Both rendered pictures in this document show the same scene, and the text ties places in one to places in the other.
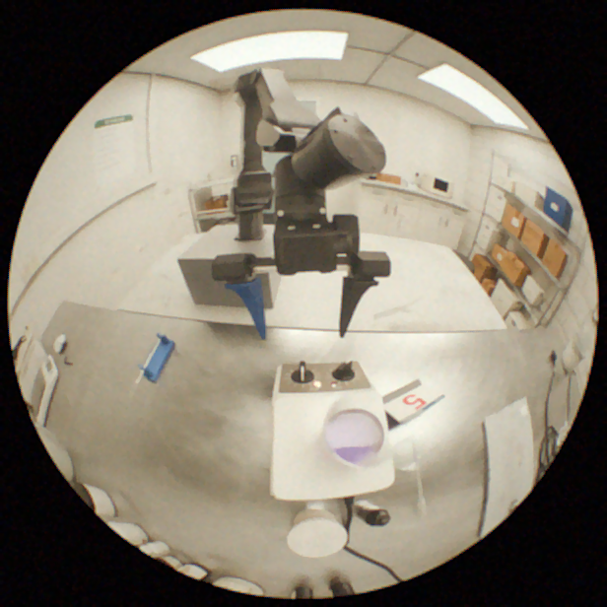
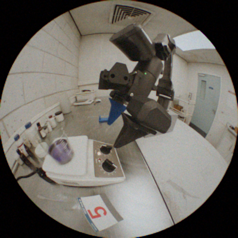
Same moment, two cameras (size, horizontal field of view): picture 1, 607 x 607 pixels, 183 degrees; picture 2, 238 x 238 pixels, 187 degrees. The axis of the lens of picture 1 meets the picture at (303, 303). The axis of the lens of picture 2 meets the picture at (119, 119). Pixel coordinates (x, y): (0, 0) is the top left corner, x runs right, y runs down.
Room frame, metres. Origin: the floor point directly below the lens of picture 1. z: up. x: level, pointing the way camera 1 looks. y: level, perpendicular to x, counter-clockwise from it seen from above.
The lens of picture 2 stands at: (0.13, -0.14, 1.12)
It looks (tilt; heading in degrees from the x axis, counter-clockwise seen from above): 26 degrees down; 76
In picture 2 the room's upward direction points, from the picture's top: straight up
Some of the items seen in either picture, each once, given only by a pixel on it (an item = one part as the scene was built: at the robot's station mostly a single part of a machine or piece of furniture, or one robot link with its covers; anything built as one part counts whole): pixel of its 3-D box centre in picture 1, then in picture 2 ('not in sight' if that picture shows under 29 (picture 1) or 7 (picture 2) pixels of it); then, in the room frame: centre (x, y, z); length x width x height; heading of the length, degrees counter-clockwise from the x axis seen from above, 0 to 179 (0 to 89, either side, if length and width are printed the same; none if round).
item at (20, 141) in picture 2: not in sight; (21, 145); (-0.33, 0.00, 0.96); 0.06 x 0.06 x 0.11
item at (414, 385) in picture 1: (412, 398); (100, 211); (0.08, -0.17, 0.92); 0.09 x 0.06 x 0.04; 107
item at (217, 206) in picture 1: (227, 208); (180, 112); (2.25, 0.88, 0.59); 0.65 x 0.48 x 0.93; 86
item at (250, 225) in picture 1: (249, 223); (162, 103); (0.43, 0.12, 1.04); 0.07 x 0.07 x 0.06; 89
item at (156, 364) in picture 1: (155, 355); (106, 117); (0.15, 0.29, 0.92); 0.10 x 0.03 x 0.04; 172
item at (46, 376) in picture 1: (42, 386); (83, 101); (-0.12, 0.89, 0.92); 0.26 x 0.19 x 0.05; 170
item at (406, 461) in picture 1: (408, 453); (66, 201); (0.00, -0.15, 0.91); 0.06 x 0.06 x 0.02
